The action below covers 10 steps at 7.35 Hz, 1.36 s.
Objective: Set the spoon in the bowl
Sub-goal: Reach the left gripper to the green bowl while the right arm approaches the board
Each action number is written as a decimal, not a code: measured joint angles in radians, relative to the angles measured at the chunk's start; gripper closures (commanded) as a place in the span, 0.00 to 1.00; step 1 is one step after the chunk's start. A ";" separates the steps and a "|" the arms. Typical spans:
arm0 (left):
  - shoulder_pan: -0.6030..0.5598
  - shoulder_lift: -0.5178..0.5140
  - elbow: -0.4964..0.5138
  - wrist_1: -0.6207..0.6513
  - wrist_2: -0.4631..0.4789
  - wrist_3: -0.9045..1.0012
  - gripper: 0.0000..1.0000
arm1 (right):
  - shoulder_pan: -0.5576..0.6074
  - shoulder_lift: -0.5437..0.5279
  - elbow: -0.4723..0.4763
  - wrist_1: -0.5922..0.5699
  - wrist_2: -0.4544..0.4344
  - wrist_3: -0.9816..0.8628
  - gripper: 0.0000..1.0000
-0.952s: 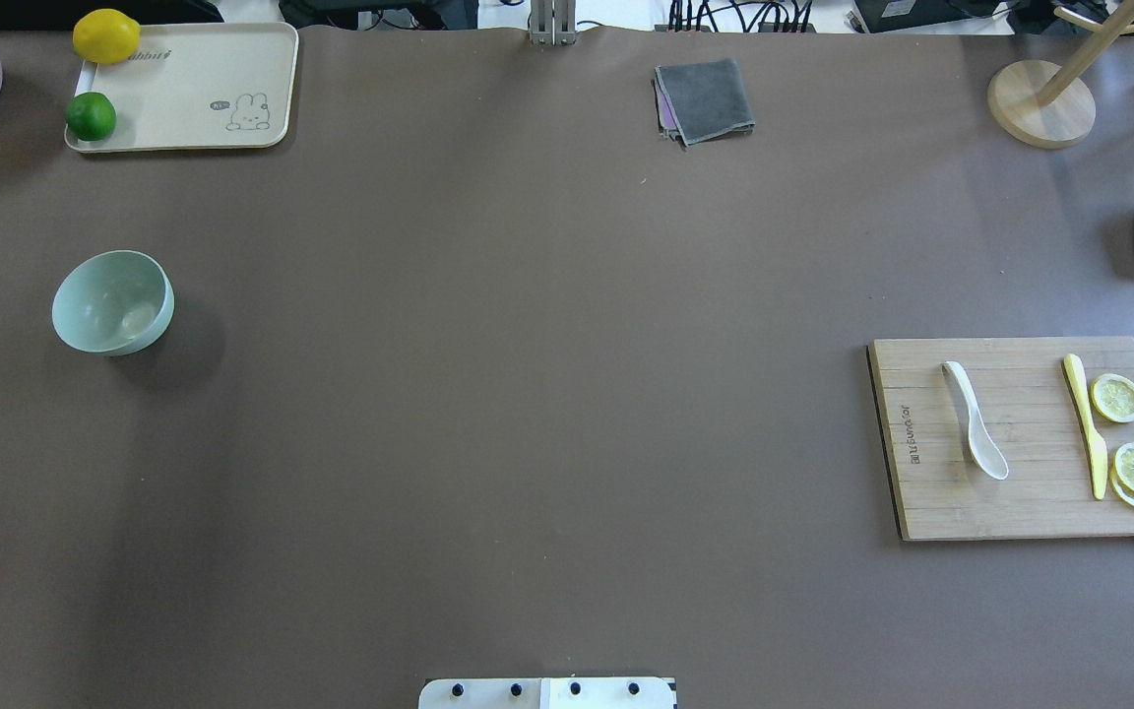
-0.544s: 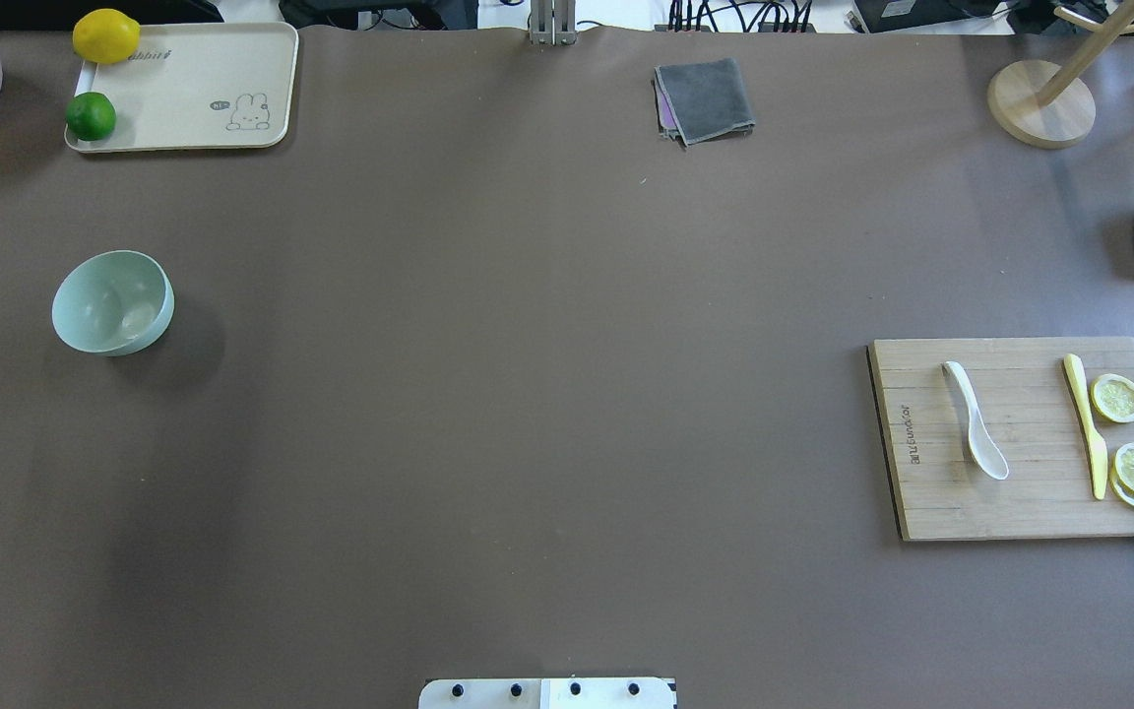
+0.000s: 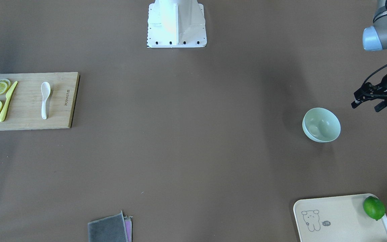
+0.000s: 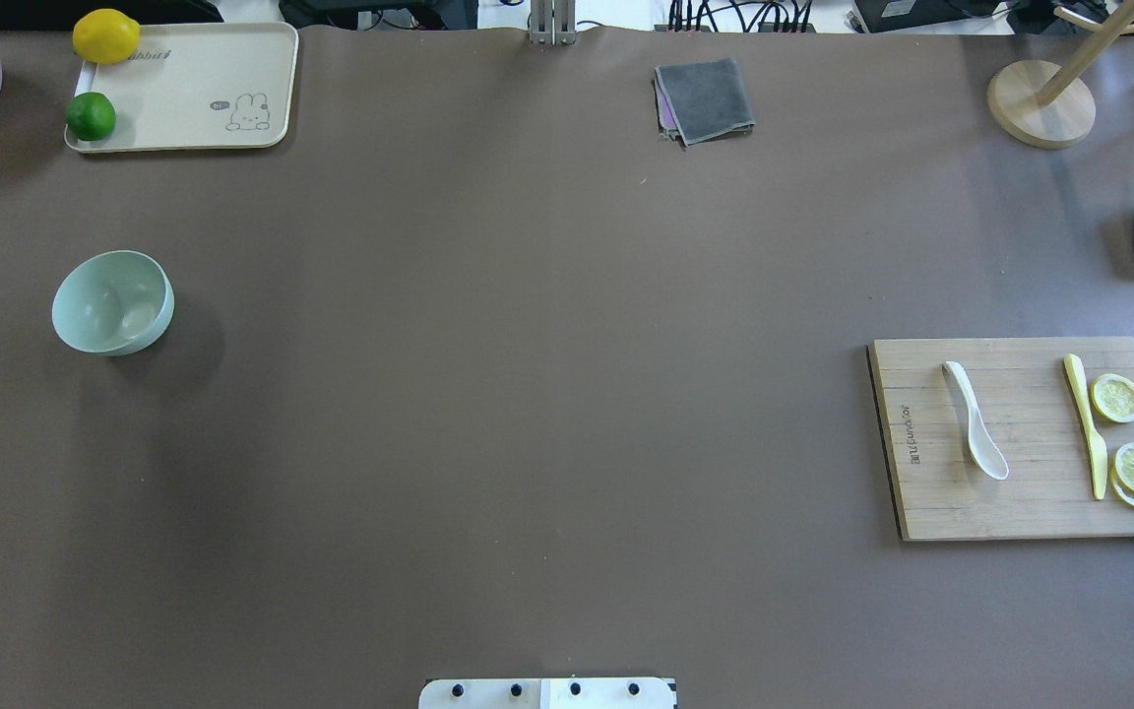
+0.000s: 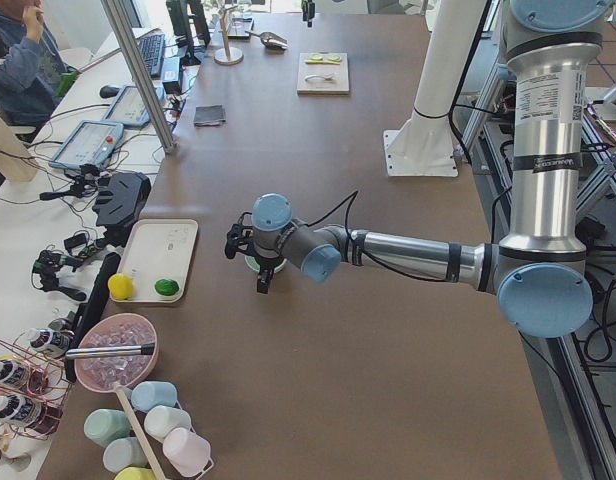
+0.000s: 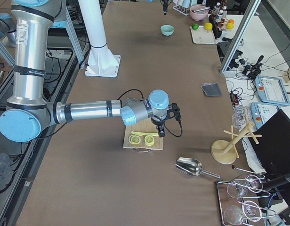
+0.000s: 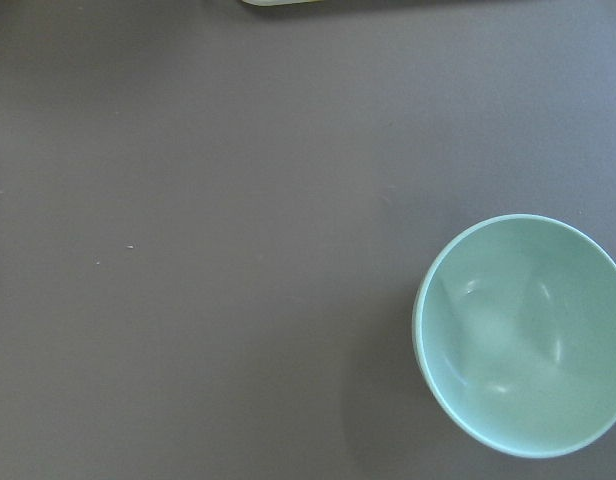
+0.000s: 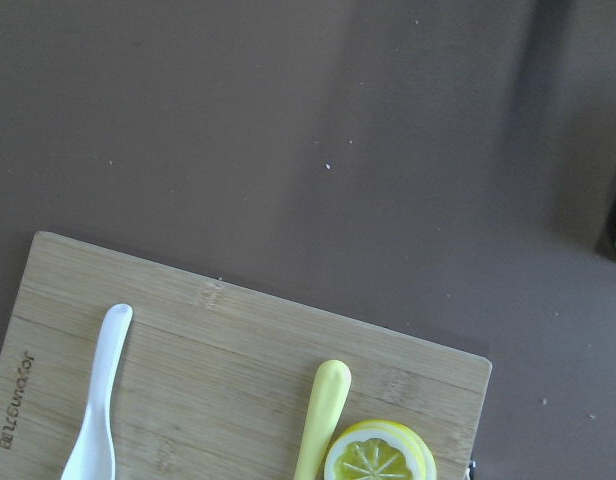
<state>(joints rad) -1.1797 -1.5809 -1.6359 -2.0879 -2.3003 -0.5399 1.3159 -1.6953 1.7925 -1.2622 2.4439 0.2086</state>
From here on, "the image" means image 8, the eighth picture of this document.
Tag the white ceramic spoon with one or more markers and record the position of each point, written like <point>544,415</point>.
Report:
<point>93,453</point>

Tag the yellow plastic knife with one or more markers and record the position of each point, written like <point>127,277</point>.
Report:
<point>329,393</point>

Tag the bamboo cutting board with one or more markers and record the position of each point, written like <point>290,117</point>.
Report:
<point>214,380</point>

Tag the lemon slice near handle end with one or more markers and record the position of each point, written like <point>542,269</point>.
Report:
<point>379,449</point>

